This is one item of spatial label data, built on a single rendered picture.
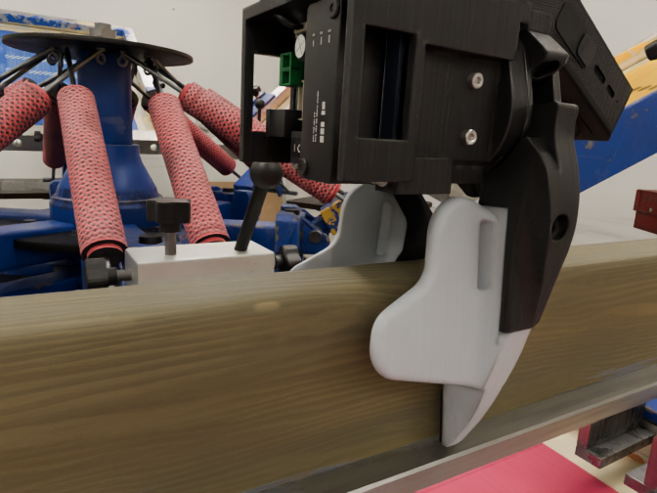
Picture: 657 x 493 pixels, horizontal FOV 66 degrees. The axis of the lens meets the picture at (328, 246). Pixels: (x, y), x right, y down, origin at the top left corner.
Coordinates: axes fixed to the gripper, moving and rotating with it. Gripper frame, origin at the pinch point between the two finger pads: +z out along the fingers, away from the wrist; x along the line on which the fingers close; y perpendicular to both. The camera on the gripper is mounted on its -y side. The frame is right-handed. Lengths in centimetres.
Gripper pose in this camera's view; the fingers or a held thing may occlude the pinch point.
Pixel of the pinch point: (428, 382)
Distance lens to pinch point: 22.2
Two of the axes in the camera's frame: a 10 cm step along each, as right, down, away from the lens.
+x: 5.1, 2.1, -8.3
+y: -8.6, 0.6, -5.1
